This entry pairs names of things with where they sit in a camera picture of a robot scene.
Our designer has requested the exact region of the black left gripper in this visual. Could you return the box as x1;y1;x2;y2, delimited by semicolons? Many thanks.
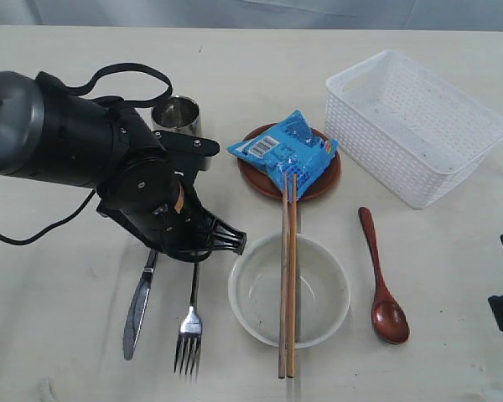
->
97;130;247;262

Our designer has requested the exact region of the brown wooden plate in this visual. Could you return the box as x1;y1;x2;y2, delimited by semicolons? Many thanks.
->
236;122;342;202

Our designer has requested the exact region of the silver metal utensil handle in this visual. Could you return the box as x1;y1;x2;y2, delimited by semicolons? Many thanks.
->
174;262;203;375

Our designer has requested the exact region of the pale green ceramic bowl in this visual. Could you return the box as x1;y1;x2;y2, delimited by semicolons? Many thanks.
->
228;233;350;349

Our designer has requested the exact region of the blue snack packet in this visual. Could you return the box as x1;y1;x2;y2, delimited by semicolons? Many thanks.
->
227;110;339;199

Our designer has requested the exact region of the dark metal knife handle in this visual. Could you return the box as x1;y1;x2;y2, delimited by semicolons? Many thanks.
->
122;249;158;361

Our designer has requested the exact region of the brown wooden spoon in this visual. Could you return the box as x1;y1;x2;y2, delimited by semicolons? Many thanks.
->
358;206;410;345

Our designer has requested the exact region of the stainless steel cup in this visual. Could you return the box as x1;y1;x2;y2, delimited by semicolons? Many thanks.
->
151;95;203;137

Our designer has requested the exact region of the wooden chopstick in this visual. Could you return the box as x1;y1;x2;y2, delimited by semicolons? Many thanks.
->
278;173;289;379
287;173;298;378

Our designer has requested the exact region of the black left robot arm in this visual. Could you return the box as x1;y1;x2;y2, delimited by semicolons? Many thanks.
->
0;71;246;262

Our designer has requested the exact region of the white perforated plastic basket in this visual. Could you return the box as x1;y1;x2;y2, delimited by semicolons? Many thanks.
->
324;50;503;209

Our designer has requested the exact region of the white backdrop curtain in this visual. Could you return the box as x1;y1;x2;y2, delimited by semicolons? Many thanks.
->
0;0;503;31

